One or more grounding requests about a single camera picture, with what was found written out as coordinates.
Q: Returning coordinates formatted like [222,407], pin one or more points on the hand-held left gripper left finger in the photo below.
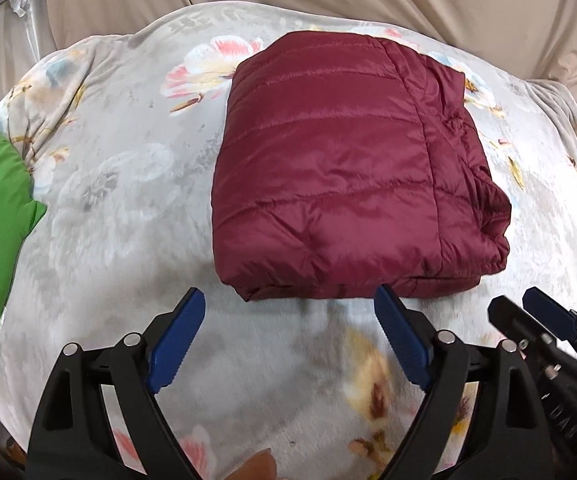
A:
[181,340]

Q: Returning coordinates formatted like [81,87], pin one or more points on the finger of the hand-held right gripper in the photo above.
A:
[551,310]
[516,320]

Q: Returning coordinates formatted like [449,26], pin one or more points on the floral grey blanket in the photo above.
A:
[118,210]

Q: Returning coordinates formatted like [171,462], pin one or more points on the maroon puffer jacket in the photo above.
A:
[343,170]

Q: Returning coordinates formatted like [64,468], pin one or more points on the white sheer curtain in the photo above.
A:
[3,60]

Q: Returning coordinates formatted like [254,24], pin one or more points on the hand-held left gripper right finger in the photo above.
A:
[403,340]

